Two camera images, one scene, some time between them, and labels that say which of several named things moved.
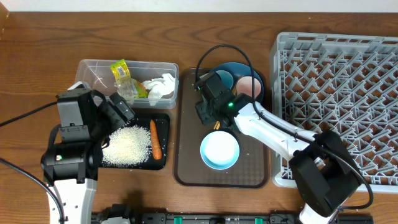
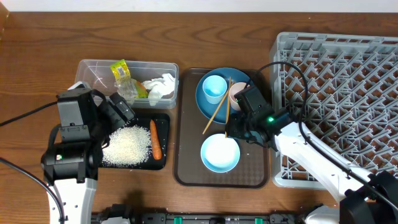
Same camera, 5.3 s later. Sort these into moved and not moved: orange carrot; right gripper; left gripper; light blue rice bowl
Moved: right gripper
Not moved: light blue rice bowl; orange carrot; left gripper
